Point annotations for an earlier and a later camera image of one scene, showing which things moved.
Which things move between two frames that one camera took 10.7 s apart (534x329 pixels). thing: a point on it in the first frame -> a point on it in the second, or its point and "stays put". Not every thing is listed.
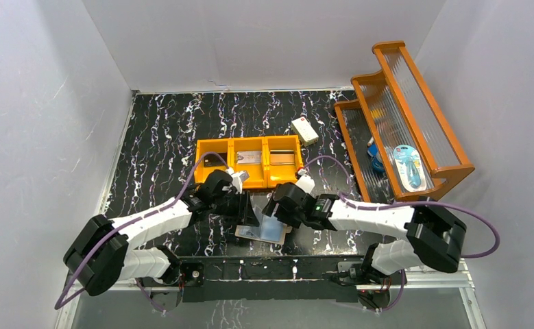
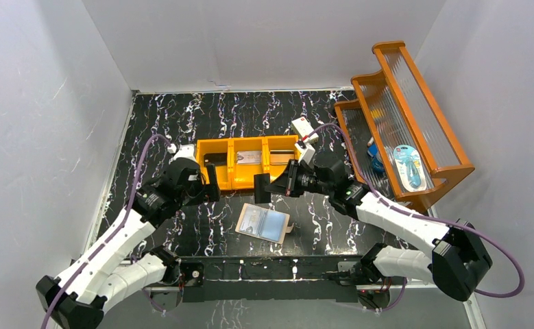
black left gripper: (243, 207) -> (210, 184)
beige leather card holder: (269, 230) stays put
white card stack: (249, 157) stays put
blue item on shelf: (378, 163) stays put
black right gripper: (277, 214) -> (293, 179)
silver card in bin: (279, 157) stays put
